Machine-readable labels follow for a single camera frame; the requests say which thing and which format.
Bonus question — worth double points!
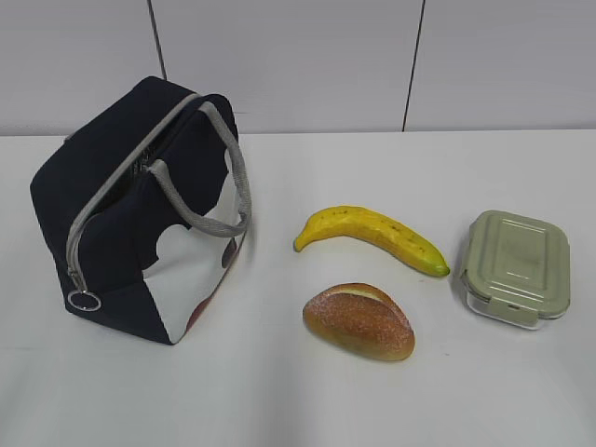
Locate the yellow banana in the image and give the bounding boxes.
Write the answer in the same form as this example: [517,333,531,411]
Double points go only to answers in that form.
[293,205,451,278]

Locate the brown bread loaf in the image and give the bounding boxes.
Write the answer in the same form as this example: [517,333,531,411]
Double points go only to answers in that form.
[303,283,415,361]

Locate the navy blue lunch bag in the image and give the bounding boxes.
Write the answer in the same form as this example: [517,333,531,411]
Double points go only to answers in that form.
[30,76,252,345]

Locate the glass container green lid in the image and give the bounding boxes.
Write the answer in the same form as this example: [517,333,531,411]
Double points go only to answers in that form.
[459,210,571,330]

